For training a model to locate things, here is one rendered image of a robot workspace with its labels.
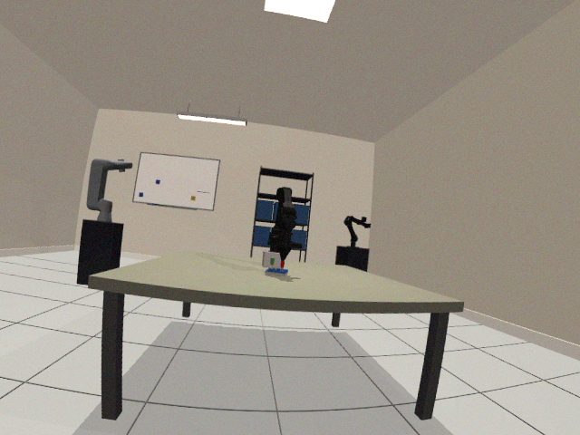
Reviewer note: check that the blue circuit board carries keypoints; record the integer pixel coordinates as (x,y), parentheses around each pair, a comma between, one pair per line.
(276,270)

